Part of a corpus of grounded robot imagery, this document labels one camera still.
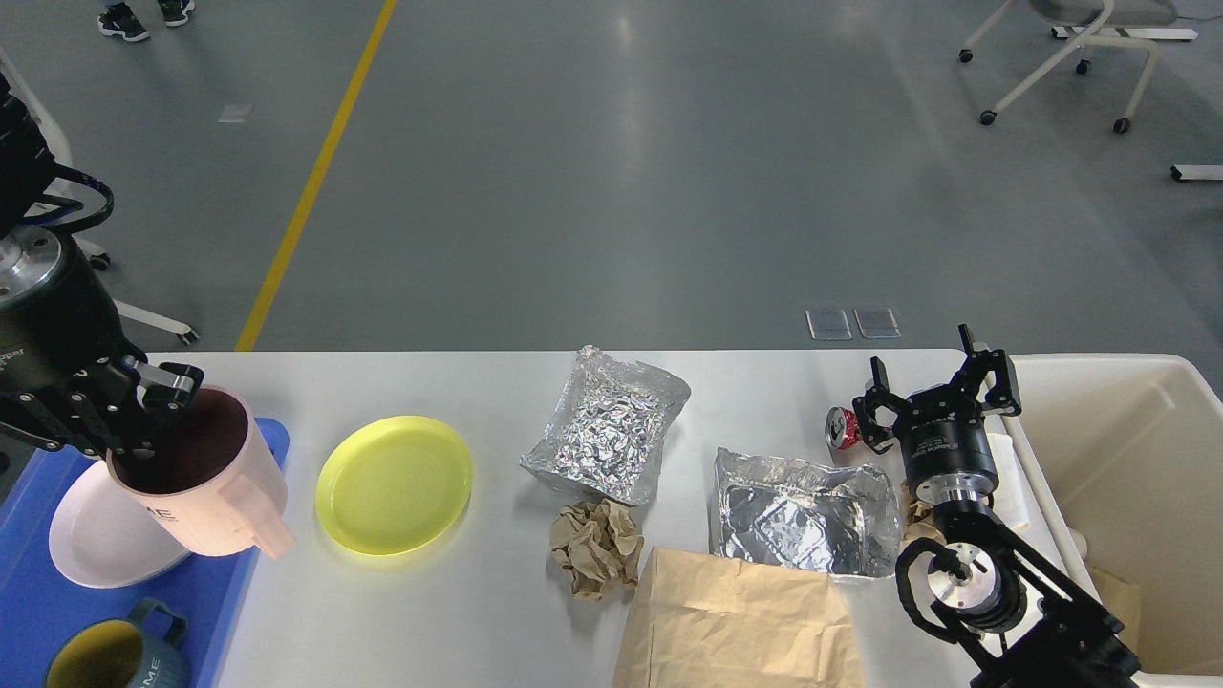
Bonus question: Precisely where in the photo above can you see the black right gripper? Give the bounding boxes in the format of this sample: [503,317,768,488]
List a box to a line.
[852,324,1022,503]

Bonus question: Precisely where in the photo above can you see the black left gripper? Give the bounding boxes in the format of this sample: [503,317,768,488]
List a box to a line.
[1,226,204,456]

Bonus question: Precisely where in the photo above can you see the pink mug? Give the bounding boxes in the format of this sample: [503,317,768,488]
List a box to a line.
[105,386,294,558]

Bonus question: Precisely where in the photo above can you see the yellow-green plastic plate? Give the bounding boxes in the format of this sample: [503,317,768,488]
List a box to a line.
[314,417,475,556]

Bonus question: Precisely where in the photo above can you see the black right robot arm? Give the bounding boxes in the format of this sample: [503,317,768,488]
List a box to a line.
[852,325,1140,687]

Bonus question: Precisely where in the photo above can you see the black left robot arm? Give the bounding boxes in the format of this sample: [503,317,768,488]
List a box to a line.
[1,82,203,462]

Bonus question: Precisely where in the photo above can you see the crushed red soda can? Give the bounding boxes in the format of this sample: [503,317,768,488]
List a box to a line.
[826,406,862,450]

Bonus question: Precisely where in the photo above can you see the small crumpled brown paper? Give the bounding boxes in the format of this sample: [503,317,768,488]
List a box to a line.
[899,483,947,547]

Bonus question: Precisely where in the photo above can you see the floor outlet plates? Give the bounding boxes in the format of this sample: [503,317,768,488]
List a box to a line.
[806,308,903,341]

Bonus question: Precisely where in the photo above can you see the white round plate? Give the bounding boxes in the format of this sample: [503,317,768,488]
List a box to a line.
[48,461,190,589]

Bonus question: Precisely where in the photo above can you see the flattened foil tray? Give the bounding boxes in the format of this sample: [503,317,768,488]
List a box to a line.
[709,447,903,578]

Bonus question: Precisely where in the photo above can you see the white chair leg left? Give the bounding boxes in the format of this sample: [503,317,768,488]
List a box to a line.
[75,238,201,347]

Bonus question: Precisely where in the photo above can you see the cream plastic bin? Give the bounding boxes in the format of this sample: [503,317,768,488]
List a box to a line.
[1004,354,1222,687]

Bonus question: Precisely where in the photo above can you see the blue plastic tray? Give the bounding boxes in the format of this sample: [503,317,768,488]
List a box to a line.
[1,448,259,687]

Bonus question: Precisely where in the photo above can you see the blue-grey mug yellow inside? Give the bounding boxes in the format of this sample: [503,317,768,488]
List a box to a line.
[43,598,191,687]

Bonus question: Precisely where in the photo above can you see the brown paper bag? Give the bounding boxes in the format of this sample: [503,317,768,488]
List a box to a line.
[612,547,865,687]

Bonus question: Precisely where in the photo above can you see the crumpled foil tray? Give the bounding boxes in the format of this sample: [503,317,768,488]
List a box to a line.
[520,345,691,506]

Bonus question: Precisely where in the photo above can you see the crumpled brown paper ball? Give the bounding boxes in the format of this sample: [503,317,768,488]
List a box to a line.
[549,499,645,601]

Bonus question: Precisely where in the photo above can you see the white bar on floor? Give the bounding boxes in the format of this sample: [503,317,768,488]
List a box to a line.
[1169,164,1223,183]

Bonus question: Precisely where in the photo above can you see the person in black coat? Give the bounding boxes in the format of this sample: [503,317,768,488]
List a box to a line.
[97,1,196,43]

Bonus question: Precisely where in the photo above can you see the white office chair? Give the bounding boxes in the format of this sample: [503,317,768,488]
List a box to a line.
[978,1,1197,134]

